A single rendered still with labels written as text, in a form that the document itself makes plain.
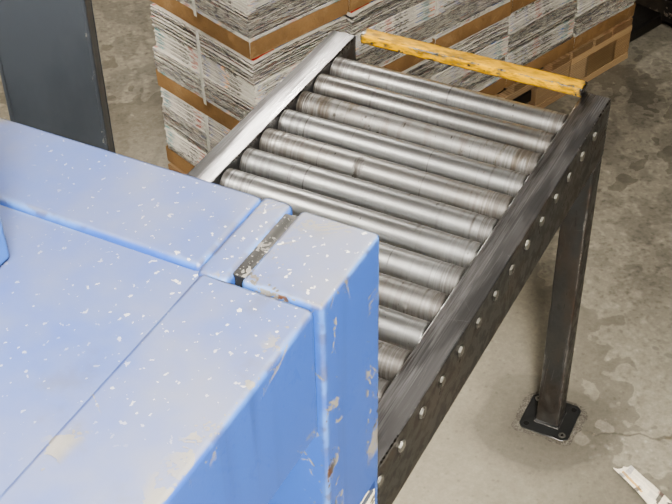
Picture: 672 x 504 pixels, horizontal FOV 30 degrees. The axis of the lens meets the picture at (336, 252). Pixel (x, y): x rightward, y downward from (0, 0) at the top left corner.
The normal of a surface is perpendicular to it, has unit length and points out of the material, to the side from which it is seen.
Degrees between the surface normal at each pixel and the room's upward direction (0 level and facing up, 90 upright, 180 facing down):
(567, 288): 90
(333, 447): 90
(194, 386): 0
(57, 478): 0
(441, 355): 0
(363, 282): 90
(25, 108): 90
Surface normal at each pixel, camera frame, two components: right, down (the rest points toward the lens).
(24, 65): 0.15, 0.63
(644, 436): -0.02, -0.77
